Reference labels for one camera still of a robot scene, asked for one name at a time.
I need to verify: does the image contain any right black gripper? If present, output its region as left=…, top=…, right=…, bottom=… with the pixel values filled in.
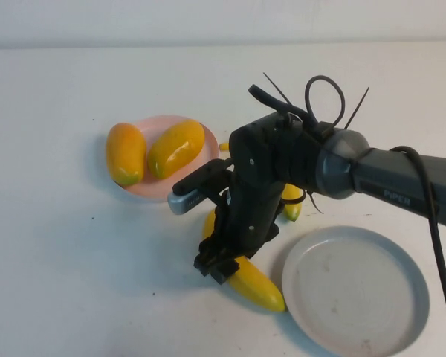
left=193, top=180, right=286, bottom=286

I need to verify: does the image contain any yellow plastic banana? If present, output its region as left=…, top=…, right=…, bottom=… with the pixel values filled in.
left=202, top=208, right=286, bottom=313
left=219, top=142, right=303, bottom=222

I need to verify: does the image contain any yellow orange plastic mango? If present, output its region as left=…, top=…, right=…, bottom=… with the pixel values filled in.
left=105, top=122, right=147, bottom=187
left=146, top=119, right=206, bottom=180

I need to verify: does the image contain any grey round plate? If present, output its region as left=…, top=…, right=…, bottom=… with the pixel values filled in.
left=281, top=225, right=430, bottom=357

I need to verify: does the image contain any pink round plate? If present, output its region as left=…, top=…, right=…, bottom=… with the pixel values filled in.
left=113, top=115, right=220, bottom=203

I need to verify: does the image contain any black zip tie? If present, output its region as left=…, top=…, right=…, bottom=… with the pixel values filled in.
left=343, top=87, right=371, bottom=130
left=305, top=188, right=325, bottom=216
left=262, top=72, right=294, bottom=107

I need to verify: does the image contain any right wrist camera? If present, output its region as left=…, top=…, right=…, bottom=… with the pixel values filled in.
left=167, top=158, right=234, bottom=216

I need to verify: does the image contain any right black camera cable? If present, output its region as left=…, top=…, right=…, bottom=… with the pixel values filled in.
left=248, top=84, right=446, bottom=353

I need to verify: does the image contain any right black looped wrist cable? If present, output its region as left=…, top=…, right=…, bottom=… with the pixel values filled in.
left=305, top=75, right=346, bottom=129

